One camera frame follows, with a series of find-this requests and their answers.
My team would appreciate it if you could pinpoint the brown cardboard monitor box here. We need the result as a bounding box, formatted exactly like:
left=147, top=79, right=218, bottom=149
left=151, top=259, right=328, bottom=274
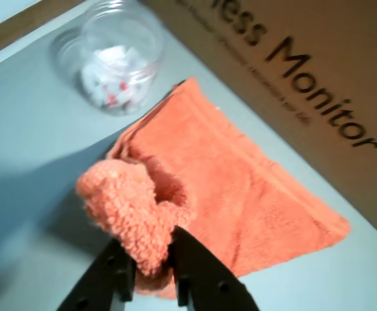
left=143, top=0, right=377, bottom=249

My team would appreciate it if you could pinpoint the orange terry towel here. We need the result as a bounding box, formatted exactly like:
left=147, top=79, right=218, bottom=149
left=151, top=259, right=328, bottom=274
left=75, top=76, right=352, bottom=297

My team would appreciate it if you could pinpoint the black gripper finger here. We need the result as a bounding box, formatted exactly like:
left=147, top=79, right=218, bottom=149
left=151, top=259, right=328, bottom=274
left=57, top=238, right=137, bottom=311
left=168, top=225, right=260, bottom=311

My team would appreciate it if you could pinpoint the low brown cardboard panel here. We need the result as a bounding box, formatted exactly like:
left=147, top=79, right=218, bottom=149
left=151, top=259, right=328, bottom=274
left=0, top=0, right=89, bottom=61

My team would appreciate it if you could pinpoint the clear jar with white cubes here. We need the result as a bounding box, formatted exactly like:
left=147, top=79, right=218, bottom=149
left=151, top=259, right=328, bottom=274
left=49, top=0, right=166, bottom=119

